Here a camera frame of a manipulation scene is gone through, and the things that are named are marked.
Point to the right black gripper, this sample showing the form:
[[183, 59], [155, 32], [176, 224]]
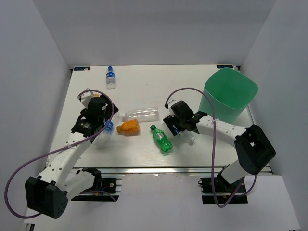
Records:
[[170, 121]]

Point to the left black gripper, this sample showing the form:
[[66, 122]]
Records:
[[108, 109]]

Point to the orange juice bottle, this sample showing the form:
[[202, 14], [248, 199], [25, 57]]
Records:
[[129, 128]]

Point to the green soda bottle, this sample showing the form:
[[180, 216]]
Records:
[[161, 139]]

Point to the green plastic bin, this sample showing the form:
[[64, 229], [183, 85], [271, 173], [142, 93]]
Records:
[[229, 92]]

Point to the clear bottle white label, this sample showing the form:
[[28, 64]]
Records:
[[186, 137]]

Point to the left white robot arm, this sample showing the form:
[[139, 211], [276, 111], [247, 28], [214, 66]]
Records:
[[50, 192]]

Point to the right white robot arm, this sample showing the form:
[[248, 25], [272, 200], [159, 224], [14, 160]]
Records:
[[254, 150]]

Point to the blue cap water bottle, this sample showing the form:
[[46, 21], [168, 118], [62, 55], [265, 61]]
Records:
[[110, 78]]

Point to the large clear plastic bottle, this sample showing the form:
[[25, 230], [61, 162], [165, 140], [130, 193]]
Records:
[[147, 114]]

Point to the left blue table sticker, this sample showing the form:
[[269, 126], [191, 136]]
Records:
[[87, 68]]

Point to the blue table sticker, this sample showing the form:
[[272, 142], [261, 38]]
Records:
[[87, 68], [220, 66]]

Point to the right blue table sticker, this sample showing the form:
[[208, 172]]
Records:
[[220, 66]]

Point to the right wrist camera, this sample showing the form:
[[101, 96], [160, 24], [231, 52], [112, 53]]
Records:
[[170, 103]]

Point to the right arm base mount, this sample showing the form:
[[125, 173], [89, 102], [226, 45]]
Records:
[[223, 192]]

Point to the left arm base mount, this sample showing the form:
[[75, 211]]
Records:
[[106, 188]]

